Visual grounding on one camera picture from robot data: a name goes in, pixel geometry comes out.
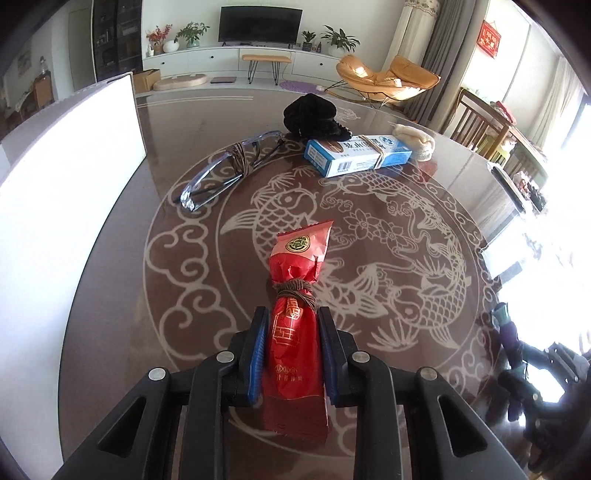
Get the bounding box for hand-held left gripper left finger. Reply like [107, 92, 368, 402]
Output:
[51, 306, 271, 480]

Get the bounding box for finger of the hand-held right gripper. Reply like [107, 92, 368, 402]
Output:
[519, 340, 583, 386]
[496, 368, 546, 416]

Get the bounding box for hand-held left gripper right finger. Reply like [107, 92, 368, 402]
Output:
[318, 306, 529, 480]

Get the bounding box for red snack packet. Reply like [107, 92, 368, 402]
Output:
[263, 219, 334, 444]

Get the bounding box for purple flower toy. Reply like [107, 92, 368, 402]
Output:
[490, 302, 525, 421]

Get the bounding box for blue toothpaste box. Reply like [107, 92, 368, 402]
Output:
[305, 134, 413, 178]

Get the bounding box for cream plush cloth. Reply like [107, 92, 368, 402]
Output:
[392, 124, 436, 162]

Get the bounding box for black plush hat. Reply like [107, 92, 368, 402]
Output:
[283, 93, 352, 141]

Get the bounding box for white board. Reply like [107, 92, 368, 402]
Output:
[0, 73, 147, 472]

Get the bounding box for wooden chair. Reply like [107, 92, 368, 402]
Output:
[450, 88, 513, 153]

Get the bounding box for white sheer curtain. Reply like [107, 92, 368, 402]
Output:
[526, 55, 585, 148]

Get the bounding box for purple round rug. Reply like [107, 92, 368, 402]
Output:
[279, 80, 324, 93]

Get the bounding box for beige round floor cushion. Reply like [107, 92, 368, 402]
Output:
[152, 75, 209, 92]

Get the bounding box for orange lounge chair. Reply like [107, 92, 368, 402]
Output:
[329, 54, 441, 104]

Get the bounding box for cardboard box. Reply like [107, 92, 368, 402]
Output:
[131, 69, 161, 93]

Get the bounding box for wooden bench with metal legs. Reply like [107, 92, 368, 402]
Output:
[242, 54, 293, 85]

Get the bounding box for white television cabinet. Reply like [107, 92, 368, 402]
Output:
[142, 44, 370, 88]

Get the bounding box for large leafy potted plant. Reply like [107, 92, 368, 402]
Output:
[321, 25, 361, 58]

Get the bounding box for green potted plant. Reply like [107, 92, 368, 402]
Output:
[174, 21, 211, 48]

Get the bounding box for grey curtain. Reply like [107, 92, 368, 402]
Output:
[406, 0, 483, 134]

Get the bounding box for black television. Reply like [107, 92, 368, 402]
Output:
[219, 6, 303, 48]

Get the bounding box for red flower plant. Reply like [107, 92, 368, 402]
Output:
[145, 25, 172, 55]

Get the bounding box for covered standing air conditioner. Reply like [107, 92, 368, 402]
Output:
[385, 0, 441, 79]

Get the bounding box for wooden sideboard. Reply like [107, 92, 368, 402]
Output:
[32, 74, 55, 109]

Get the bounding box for dark glass cabinet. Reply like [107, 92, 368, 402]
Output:
[91, 0, 143, 84]

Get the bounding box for white door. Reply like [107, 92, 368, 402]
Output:
[68, 9, 93, 93]

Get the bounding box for clear glasses with brown cord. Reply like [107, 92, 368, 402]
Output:
[180, 130, 286, 212]

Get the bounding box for red wall hanging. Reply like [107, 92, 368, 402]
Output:
[479, 21, 502, 58]

